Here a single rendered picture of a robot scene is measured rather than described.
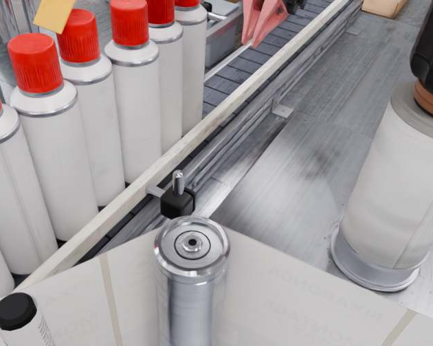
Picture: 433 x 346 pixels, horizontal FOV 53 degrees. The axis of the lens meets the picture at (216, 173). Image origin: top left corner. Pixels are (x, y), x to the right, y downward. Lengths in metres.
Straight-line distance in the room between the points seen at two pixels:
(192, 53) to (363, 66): 0.49
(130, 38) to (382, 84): 0.58
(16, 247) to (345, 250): 0.30
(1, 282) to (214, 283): 0.24
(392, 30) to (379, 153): 0.77
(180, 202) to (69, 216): 0.11
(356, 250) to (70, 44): 0.31
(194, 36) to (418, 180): 0.28
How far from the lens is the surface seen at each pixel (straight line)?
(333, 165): 0.57
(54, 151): 0.38
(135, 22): 0.40
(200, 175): 0.56
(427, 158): 0.35
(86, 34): 0.38
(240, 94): 0.60
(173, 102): 0.49
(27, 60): 0.34
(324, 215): 0.50
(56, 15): 0.38
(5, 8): 0.44
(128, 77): 0.42
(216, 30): 0.66
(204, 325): 0.25
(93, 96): 0.39
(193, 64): 0.51
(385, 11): 1.21
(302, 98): 0.78
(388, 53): 1.00
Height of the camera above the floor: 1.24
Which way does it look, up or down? 43 degrees down
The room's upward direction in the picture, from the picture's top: 5 degrees clockwise
